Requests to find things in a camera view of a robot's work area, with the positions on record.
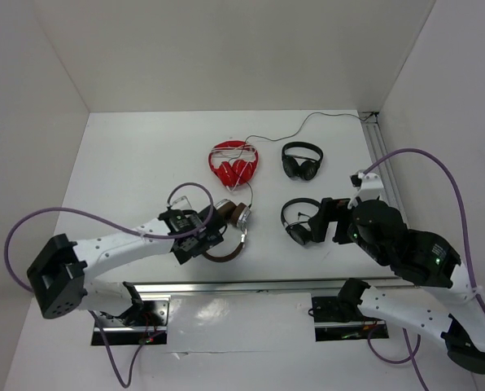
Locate thin black headphone cable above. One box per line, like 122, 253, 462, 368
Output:
237, 112, 380, 211

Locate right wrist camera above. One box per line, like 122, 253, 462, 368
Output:
347, 171, 384, 209

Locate aluminium front rail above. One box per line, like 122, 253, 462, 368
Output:
122, 278, 414, 302

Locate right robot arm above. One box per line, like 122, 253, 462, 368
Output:
309, 198, 485, 375

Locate black headphones far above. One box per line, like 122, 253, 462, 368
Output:
282, 141, 324, 182

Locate red headphones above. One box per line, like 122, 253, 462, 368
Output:
208, 140, 259, 191

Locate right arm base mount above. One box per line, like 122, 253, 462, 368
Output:
308, 297, 389, 342

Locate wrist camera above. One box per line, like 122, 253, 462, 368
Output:
347, 171, 384, 209
167, 195, 193, 213

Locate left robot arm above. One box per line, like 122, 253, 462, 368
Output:
27, 208, 225, 326

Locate aluminium side rail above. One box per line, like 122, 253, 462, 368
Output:
360, 112, 409, 224

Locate black headphones near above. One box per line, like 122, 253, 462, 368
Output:
280, 198, 321, 246

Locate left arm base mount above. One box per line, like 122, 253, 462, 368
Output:
90, 296, 170, 346

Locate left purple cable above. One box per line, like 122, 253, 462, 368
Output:
5, 182, 215, 388

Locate black headphones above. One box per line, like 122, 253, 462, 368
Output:
280, 198, 321, 246
282, 141, 324, 182

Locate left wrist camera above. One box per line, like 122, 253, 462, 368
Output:
167, 195, 193, 213

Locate brown silver headphones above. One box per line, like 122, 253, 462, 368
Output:
203, 199, 251, 263

